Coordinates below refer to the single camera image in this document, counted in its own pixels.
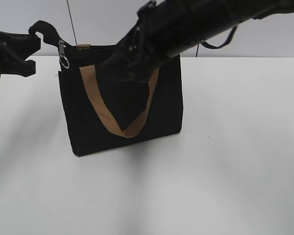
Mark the black fabric tote bag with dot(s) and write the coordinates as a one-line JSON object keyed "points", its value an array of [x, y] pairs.
{"points": [[125, 100]]}

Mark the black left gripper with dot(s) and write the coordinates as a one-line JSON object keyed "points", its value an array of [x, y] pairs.
{"points": [[23, 45]]}

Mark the tan rear bag handle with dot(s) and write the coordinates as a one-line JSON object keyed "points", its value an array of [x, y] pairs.
{"points": [[83, 47]]}

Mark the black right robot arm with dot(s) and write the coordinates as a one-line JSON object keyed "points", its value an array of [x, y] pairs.
{"points": [[208, 18]]}

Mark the silver zipper pull with ring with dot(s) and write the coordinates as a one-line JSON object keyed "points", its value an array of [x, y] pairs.
{"points": [[62, 57]]}

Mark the tan bag handle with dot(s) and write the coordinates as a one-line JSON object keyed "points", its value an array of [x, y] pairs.
{"points": [[88, 74], [83, 47]]}

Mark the tan front bag handle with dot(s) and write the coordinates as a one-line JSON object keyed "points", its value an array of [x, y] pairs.
{"points": [[88, 74]]}

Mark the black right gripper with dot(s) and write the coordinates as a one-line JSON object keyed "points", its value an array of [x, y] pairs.
{"points": [[157, 36]]}

